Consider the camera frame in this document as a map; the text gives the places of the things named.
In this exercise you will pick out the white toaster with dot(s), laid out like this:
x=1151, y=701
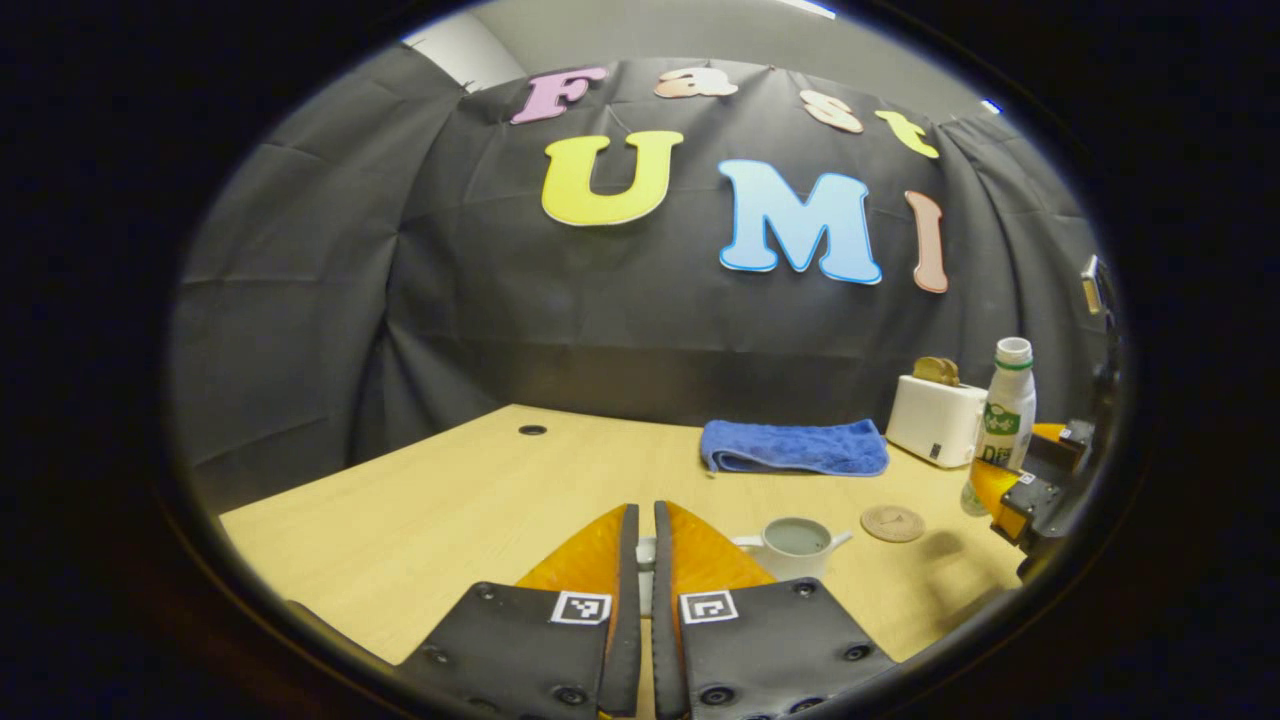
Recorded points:
x=935, y=420

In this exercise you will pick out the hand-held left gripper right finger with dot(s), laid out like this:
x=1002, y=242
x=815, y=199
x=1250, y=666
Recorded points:
x=662, y=620

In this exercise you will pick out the white teacup lid blue print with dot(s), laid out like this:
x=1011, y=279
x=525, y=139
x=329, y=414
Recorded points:
x=647, y=575

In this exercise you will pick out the white water bottle green label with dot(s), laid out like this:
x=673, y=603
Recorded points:
x=1008, y=410

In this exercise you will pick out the white teacup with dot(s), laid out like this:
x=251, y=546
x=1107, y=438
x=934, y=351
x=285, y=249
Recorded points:
x=800, y=565

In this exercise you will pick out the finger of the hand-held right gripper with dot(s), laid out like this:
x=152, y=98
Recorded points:
x=1030, y=500
x=1065, y=445

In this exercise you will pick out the blue towel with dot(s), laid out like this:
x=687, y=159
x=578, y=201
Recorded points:
x=790, y=448

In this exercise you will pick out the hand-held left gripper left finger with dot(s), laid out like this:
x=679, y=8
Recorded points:
x=631, y=620

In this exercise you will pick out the round wooden coaster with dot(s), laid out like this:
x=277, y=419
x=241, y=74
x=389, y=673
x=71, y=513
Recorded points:
x=892, y=524

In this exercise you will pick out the black backdrop cloth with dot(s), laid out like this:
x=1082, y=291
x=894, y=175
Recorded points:
x=560, y=320

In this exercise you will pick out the brown bread slice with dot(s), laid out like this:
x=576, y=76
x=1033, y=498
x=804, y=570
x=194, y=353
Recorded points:
x=930, y=371
x=953, y=374

